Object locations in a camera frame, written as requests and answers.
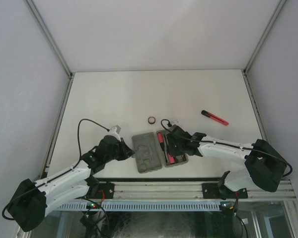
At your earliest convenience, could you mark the blue slotted cable duct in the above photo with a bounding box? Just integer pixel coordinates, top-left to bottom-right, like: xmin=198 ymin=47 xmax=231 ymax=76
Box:
xmin=55 ymin=201 xmax=221 ymax=212

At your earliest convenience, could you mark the black mounting plate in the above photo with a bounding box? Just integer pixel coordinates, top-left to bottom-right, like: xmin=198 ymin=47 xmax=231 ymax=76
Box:
xmin=202 ymin=182 xmax=248 ymax=200
xmin=86 ymin=182 xmax=115 ymax=199

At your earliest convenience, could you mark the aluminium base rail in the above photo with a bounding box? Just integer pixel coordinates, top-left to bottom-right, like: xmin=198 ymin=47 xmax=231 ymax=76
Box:
xmin=106 ymin=180 xmax=296 ymax=201

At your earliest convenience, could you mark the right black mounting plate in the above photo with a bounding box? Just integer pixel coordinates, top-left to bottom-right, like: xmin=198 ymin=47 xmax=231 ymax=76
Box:
xmin=202 ymin=182 xmax=248 ymax=200

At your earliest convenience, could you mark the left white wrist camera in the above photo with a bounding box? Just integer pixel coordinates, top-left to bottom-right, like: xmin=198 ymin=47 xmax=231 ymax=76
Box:
xmin=108 ymin=125 xmax=121 ymax=141

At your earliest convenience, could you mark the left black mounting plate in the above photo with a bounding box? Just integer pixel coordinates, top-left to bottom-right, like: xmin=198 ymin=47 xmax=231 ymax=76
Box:
xmin=86 ymin=182 xmax=115 ymax=199

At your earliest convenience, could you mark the left black camera cable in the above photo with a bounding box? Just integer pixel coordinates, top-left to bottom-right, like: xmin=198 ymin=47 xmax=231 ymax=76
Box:
xmin=1 ymin=119 xmax=111 ymax=221

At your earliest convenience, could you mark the left aluminium frame post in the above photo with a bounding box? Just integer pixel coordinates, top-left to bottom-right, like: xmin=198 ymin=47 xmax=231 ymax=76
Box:
xmin=23 ymin=0 xmax=74 ymax=149

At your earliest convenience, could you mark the black electrical tape roll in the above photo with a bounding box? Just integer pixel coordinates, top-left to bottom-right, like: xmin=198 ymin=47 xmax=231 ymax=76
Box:
xmin=148 ymin=117 xmax=156 ymax=124

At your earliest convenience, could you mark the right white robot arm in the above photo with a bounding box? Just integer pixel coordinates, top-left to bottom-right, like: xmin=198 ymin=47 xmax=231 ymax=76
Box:
xmin=166 ymin=125 xmax=288 ymax=198

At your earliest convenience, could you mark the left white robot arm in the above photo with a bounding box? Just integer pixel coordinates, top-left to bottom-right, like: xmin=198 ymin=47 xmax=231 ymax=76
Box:
xmin=1 ymin=135 xmax=134 ymax=232

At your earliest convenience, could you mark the grey plastic tool case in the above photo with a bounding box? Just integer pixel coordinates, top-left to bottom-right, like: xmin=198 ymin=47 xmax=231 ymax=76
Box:
xmin=132 ymin=130 xmax=188 ymax=174

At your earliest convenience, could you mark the red black utility knife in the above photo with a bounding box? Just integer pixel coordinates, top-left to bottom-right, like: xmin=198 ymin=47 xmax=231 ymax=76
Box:
xmin=201 ymin=110 xmax=229 ymax=126

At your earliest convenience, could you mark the aluminium frame post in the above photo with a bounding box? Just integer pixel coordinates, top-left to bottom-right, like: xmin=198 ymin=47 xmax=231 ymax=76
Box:
xmin=23 ymin=0 xmax=74 ymax=149
xmin=241 ymin=0 xmax=288 ymax=142

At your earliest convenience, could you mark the right aluminium frame post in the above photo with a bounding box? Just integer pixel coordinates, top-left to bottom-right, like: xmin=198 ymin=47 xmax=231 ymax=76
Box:
xmin=241 ymin=0 xmax=288 ymax=142

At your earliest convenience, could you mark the right black camera cable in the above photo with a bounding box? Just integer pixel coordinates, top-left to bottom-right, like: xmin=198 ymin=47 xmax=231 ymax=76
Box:
xmin=160 ymin=119 xmax=294 ymax=177

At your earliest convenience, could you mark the black camera cable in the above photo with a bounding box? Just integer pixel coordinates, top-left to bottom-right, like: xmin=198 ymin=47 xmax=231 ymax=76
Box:
xmin=160 ymin=119 xmax=294 ymax=177
xmin=1 ymin=119 xmax=111 ymax=221

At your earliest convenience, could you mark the red-handled screwdriver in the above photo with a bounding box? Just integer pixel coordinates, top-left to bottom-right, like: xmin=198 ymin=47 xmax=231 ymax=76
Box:
xmin=157 ymin=132 xmax=164 ymax=149
xmin=167 ymin=154 xmax=187 ymax=165

